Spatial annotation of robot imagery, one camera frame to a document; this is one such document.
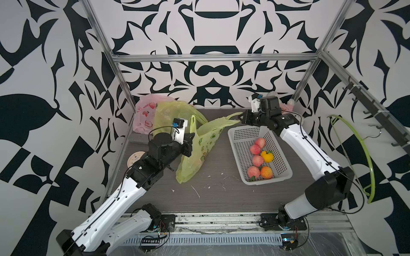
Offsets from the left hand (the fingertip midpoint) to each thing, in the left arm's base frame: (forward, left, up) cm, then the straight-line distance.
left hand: (191, 130), depth 67 cm
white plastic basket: (+16, -30, -30) cm, 45 cm away
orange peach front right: (-8, -38, -28) cm, 47 cm away
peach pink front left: (-8, -30, -26) cm, 41 cm away
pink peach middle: (-1, -35, -27) cm, 44 cm away
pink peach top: (+11, -39, -27) cm, 49 cm away
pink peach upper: (+6, -35, -28) cm, 45 cm away
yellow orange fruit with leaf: (+1, -41, -27) cm, 49 cm away
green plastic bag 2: (+37, +20, -26) cm, 49 cm away
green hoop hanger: (+3, -71, -2) cm, 71 cm away
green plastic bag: (+3, -6, -10) cm, 12 cm away
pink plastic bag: (+39, +33, -23) cm, 56 cm away
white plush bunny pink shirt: (+34, -62, -23) cm, 74 cm away
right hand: (+13, -22, -4) cm, 26 cm away
